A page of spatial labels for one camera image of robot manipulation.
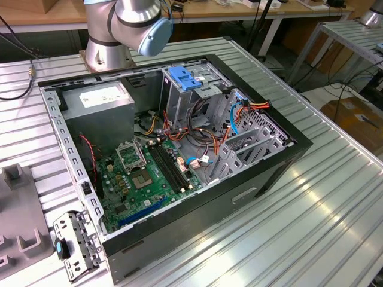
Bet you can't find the green motherboard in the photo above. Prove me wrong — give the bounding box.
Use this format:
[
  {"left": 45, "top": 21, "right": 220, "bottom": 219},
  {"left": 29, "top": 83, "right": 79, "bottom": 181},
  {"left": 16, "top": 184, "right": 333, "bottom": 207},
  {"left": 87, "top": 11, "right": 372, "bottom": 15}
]
[{"left": 97, "top": 140, "right": 204, "bottom": 236}]

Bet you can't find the black open PC case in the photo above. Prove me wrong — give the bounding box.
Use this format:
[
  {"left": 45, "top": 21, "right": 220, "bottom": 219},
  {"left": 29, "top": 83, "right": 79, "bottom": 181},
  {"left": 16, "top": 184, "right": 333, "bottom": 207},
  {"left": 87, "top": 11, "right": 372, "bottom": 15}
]
[{"left": 37, "top": 53, "right": 314, "bottom": 285}]

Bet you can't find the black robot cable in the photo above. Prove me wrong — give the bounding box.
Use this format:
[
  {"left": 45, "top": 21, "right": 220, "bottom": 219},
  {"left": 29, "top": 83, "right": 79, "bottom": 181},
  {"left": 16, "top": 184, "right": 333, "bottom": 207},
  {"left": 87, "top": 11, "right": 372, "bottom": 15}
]
[{"left": 0, "top": 14, "right": 41, "bottom": 101}]

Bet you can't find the metal socket cover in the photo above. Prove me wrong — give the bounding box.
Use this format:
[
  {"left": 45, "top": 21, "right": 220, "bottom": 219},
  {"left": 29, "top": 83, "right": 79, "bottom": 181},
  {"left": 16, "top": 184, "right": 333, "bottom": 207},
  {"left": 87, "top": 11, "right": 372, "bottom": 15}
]
[{"left": 115, "top": 142, "right": 147, "bottom": 173}]

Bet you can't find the grey metal disk bay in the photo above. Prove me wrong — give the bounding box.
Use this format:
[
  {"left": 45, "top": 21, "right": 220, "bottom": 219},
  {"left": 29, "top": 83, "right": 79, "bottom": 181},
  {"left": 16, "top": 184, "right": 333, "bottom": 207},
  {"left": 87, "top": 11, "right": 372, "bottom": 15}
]
[{"left": 206, "top": 125, "right": 291, "bottom": 185}]

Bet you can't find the black wire bundle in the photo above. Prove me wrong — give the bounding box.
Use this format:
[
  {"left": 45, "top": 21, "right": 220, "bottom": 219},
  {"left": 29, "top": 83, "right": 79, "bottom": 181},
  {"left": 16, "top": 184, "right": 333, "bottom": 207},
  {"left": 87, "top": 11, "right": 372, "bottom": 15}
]
[{"left": 188, "top": 100, "right": 216, "bottom": 141}]

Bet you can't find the yellow wire bundle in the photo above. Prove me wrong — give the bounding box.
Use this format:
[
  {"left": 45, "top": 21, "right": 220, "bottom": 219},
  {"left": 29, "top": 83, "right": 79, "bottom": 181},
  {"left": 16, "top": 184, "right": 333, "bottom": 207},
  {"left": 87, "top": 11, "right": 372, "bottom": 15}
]
[{"left": 143, "top": 115, "right": 159, "bottom": 136}]

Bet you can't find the CPU socket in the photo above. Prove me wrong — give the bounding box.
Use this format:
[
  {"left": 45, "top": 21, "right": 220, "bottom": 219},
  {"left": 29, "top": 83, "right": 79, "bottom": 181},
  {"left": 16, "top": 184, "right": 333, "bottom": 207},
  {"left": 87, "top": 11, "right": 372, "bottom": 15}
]
[{"left": 130, "top": 169, "right": 155, "bottom": 191}]

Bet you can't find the orange red power wire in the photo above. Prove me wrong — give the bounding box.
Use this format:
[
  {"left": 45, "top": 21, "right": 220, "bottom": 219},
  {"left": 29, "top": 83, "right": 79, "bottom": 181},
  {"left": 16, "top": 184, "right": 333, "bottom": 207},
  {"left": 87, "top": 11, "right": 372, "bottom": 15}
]
[{"left": 214, "top": 99, "right": 272, "bottom": 156}]

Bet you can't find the orange wire bundle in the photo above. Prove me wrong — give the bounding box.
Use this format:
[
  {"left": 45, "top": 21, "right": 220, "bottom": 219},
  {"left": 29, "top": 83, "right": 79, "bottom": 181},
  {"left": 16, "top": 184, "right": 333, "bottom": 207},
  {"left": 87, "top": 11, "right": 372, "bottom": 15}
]
[{"left": 161, "top": 109, "right": 192, "bottom": 142}]

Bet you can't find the black blue latch clip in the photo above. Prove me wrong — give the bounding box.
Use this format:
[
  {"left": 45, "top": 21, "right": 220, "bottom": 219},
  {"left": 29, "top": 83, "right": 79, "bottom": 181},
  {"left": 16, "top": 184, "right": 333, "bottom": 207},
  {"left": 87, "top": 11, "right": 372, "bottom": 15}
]
[{"left": 53, "top": 237, "right": 72, "bottom": 260}]

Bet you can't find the blue plastic drive latch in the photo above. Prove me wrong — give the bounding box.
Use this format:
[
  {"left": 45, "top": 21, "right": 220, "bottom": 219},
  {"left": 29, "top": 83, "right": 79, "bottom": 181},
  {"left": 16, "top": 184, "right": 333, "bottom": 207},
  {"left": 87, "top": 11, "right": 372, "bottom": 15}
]
[{"left": 168, "top": 66, "right": 203, "bottom": 92}]

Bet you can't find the grey parts rack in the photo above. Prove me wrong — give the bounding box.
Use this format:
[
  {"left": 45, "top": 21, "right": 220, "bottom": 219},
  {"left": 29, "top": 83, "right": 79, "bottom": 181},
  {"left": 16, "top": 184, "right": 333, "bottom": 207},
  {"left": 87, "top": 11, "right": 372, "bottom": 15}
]
[{"left": 0, "top": 163, "right": 56, "bottom": 270}]

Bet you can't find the grey power supply unit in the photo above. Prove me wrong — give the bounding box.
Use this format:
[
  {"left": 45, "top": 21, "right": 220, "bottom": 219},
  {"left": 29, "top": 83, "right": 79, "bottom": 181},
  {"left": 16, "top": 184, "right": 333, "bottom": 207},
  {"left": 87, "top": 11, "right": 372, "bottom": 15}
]
[{"left": 58, "top": 80, "right": 136, "bottom": 155}]

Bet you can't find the black RAM slot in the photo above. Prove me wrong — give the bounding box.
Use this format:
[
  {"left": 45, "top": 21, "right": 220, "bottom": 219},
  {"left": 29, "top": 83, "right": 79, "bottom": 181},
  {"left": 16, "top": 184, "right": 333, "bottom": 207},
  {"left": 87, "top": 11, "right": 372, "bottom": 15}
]
[
  {"left": 155, "top": 142, "right": 191, "bottom": 191},
  {"left": 148, "top": 144, "right": 182, "bottom": 194}
]

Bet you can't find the short blue data wire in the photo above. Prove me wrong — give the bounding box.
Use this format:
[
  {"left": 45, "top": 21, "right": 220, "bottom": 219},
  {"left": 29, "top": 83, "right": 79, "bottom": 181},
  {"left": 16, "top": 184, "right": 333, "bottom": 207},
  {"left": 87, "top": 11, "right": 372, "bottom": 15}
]
[{"left": 184, "top": 157, "right": 214, "bottom": 169}]

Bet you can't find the small cardboard box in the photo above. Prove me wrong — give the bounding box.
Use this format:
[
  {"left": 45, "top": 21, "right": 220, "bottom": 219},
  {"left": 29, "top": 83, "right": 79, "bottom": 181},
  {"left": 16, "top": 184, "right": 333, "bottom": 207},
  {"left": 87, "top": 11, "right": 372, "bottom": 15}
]
[{"left": 41, "top": 0, "right": 59, "bottom": 14}]

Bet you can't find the metal slot retainer bracket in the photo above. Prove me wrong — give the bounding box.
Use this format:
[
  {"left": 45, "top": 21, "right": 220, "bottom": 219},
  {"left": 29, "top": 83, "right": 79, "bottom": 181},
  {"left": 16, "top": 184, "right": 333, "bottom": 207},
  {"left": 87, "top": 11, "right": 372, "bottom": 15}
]
[{"left": 52, "top": 210, "right": 104, "bottom": 283}]

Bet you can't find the grey metal drive cage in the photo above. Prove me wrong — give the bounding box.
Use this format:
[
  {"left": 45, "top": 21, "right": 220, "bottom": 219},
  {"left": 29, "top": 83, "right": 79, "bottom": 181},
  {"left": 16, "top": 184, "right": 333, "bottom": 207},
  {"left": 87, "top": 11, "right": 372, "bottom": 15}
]
[{"left": 160, "top": 64, "right": 233, "bottom": 132}]

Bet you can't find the red black fan wire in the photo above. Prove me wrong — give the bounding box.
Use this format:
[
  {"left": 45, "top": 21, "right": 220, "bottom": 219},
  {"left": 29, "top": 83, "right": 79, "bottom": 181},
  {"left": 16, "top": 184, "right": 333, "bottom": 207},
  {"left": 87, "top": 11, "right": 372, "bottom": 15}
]
[{"left": 78, "top": 133, "right": 98, "bottom": 183}]

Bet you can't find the blue expansion slot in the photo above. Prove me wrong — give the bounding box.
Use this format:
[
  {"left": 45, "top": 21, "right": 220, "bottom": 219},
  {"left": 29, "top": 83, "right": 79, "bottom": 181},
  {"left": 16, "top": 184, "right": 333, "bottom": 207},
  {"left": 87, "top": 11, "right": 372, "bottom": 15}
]
[{"left": 118, "top": 196, "right": 168, "bottom": 228}]

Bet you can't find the long blue data wire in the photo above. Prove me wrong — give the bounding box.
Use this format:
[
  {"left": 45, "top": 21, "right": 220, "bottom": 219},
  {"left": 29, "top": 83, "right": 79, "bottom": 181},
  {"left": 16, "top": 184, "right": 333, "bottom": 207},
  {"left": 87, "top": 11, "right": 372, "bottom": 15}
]
[{"left": 229, "top": 92, "right": 243, "bottom": 135}]

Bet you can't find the black case fan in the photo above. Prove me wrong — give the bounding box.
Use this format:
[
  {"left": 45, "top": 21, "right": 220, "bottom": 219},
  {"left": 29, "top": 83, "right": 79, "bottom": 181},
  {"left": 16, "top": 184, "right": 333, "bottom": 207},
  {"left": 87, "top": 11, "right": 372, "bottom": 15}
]
[{"left": 74, "top": 134, "right": 104, "bottom": 198}]

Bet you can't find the brown box under table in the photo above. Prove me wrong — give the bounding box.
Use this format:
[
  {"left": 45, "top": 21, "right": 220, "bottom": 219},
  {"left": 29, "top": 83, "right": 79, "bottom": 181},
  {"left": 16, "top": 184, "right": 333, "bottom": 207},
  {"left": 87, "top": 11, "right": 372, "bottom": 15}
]
[{"left": 311, "top": 40, "right": 355, "bottom": 75}]

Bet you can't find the large cardboard box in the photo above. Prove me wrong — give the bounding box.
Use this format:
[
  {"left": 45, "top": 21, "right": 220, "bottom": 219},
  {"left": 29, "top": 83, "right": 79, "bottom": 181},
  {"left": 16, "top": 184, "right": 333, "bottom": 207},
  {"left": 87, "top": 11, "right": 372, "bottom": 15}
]
[{"left": 320, "top": 97, "right": 383, "bottom": 150}]

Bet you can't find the wooden desk white frame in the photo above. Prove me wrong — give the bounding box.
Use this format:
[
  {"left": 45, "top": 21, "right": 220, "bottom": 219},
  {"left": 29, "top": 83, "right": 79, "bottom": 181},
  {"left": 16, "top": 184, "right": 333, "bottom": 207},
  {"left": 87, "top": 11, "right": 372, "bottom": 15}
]
[{"left": 0, "top": 0, "right": 355, "bottom": 57}]

